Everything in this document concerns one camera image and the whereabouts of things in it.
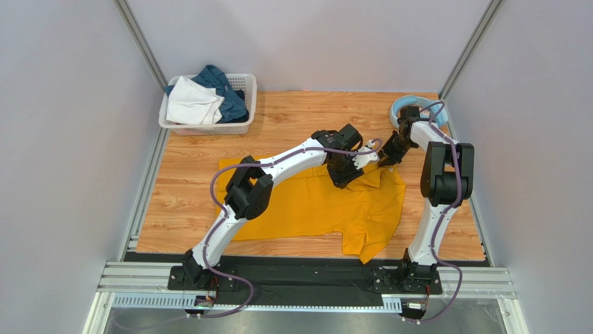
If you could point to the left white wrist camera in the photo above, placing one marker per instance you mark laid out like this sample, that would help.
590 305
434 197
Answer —
365 155

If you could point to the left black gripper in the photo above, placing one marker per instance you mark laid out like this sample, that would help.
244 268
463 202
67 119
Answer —
342 181

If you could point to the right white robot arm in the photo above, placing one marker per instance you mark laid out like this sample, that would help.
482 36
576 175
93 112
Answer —
446 181

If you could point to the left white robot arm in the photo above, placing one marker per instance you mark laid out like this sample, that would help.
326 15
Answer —
249 191

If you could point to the teal t shirt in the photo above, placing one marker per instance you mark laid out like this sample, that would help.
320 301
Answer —
234 108

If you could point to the aluminium frame rail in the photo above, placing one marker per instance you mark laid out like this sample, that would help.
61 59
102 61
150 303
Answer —
282 274

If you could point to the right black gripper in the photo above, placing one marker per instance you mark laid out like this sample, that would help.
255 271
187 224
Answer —
391 154

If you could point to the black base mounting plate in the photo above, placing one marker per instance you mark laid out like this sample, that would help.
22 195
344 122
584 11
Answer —
302 297

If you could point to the yellow t shirt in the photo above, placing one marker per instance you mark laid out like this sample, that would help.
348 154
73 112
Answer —
309 216

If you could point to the white t shirt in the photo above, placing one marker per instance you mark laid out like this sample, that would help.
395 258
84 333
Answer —
189 103

